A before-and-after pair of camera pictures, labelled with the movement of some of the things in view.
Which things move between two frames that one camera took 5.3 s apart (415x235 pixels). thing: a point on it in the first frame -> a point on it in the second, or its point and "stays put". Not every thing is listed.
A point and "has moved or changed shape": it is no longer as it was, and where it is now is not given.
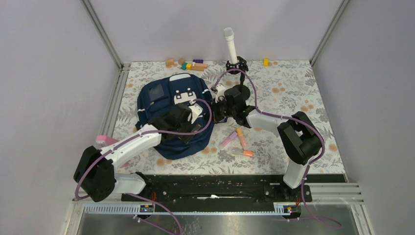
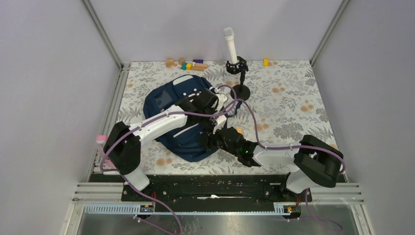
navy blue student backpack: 179,106 has moved or changed shape
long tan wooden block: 199,67 stays put
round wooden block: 181,61 stays put
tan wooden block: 169,62 stays put
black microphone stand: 241,67 stays put
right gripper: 218,117 -> 211,137
